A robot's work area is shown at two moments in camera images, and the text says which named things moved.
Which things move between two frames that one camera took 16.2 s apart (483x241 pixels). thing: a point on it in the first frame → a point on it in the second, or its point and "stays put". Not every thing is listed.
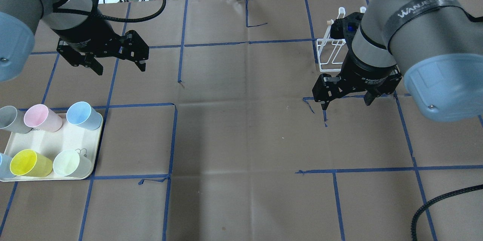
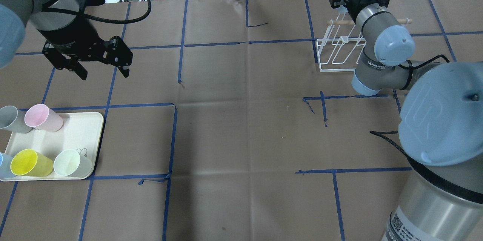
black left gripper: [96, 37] → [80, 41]
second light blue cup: [5, 171] stays put
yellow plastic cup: [29, 163] stays put
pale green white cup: [71, 163] stays put
